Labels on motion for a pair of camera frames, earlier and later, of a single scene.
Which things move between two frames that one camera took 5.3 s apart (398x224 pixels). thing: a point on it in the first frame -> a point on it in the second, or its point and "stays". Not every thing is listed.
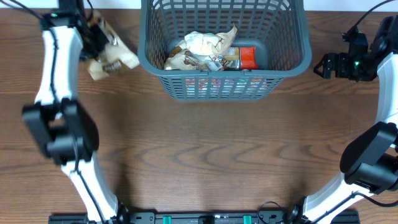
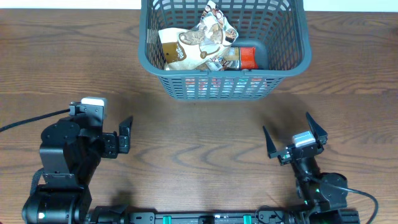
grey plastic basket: (278, 29) stays
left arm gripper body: (94, 38) -> (107, 144)
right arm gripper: (341, 58) -> (319, 133)
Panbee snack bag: (181, 60) -> (230, 60)
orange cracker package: (248, 58) stays
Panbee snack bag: (117, 51) -> (184, 49)
